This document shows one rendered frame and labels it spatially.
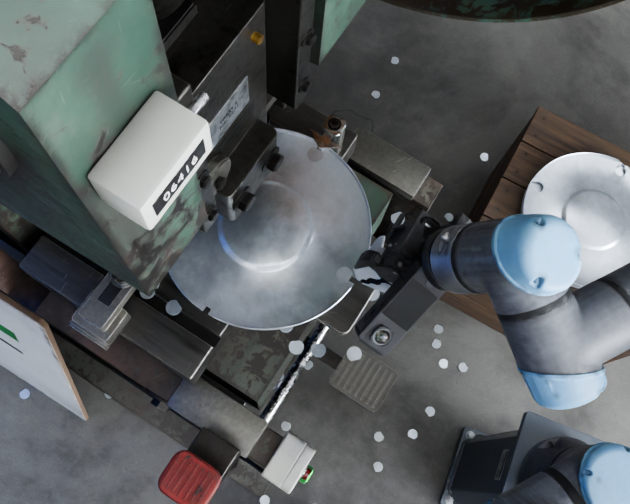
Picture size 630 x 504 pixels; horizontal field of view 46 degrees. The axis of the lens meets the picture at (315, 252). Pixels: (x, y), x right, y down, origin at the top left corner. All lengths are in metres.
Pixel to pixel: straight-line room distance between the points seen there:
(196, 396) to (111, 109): 0.72
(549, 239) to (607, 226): 0.89
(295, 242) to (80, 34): 0.66
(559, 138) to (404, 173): 0.53
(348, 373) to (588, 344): 0.91
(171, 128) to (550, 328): 0.42
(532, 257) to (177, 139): 0.36
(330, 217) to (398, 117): 0.99
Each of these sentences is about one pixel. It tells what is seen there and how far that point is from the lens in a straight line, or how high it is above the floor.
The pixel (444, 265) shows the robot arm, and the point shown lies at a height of 1.01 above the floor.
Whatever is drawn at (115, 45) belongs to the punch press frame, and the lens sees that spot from 0.41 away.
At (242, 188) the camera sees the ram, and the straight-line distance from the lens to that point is 0.84.
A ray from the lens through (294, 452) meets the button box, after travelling 1.11.
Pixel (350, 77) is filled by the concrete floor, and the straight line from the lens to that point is 2.02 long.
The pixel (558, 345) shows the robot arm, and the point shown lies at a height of 1.06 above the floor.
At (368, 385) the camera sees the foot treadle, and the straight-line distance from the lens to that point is 1.60.
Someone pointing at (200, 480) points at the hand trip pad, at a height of 0.76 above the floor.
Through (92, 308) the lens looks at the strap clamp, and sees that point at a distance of 1.04.
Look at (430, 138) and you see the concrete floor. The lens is 1.97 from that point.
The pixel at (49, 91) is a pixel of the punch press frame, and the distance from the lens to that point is 0.38.
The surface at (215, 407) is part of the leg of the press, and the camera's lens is 1.11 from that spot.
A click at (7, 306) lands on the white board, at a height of 0.57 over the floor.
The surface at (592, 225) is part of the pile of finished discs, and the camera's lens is 1.58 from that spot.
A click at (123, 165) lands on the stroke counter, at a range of 0.45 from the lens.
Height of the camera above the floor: 1.74
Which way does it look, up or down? 73 degrees down
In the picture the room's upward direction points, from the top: 11 degrees clockwise
